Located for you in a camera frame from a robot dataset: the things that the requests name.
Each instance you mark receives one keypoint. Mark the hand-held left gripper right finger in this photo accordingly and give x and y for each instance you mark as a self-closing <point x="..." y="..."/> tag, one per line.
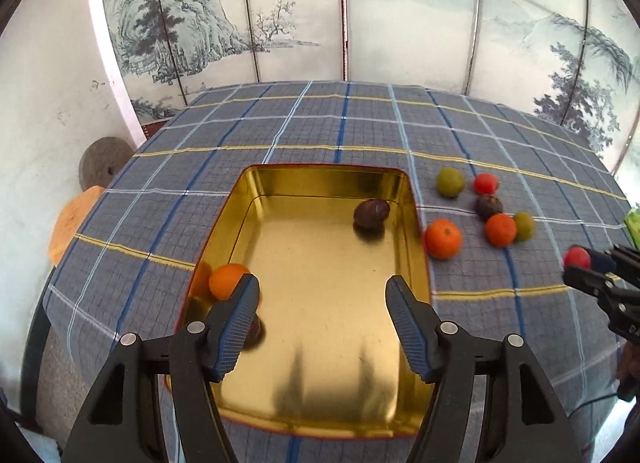
<point x="407" y="328"/>

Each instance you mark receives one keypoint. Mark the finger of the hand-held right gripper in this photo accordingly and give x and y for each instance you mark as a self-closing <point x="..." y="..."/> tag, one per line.
<point x="587" y="279"/>
<point x="602" y="261"/>

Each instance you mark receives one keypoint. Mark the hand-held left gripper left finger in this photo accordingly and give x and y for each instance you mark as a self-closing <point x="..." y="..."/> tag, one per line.
<point x="235" y="338"/>

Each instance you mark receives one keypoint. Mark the dark purple passion fruit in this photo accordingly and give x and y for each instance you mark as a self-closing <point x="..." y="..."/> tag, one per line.
<point x="488" y="205"/>
<point x="371" y="213"/>
<point x="257" y="333"/>

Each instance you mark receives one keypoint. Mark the small red fruit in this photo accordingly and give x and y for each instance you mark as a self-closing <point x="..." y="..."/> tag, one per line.
<point x="576" y="258"/>
<point x="486" y="184"/>

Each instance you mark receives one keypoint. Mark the green round fruit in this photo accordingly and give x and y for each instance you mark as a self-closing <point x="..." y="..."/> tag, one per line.
<point x="526" y="226"/>
<point x="450" y="182"/>

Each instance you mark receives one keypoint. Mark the gold metal tin tray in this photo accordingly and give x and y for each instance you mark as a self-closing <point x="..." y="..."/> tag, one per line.
<point x="320" y="293"/>

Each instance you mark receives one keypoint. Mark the orange tangerine with green stem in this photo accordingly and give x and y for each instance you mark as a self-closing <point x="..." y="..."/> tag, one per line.
<point x="443" y="239"/>

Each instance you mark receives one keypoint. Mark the reddish orange tangerine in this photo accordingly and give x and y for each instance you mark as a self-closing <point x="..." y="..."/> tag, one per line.
<point x="500" y="231"/>

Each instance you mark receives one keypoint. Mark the bright green object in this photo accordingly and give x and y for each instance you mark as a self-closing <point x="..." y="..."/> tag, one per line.
<point x="634" y="229"/>

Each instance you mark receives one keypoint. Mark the orange plastic stool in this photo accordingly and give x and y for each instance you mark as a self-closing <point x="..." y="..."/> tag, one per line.
<point x="72" y="223"/>

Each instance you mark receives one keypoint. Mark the grey round millstone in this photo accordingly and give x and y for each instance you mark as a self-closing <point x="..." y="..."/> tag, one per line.
<point x="100" y="160"/>

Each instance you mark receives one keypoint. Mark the blue grey plaid tablecloth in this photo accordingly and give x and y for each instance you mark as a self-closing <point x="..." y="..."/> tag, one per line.
<point x="325" y="118"/>

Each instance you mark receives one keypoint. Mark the landscape painted folding screen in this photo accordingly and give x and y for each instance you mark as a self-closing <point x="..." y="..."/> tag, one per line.
<point x="400" y="18"/>

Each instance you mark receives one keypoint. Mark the dark metal frame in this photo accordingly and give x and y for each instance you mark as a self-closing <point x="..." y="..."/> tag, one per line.
<point x="34" y="343"/>

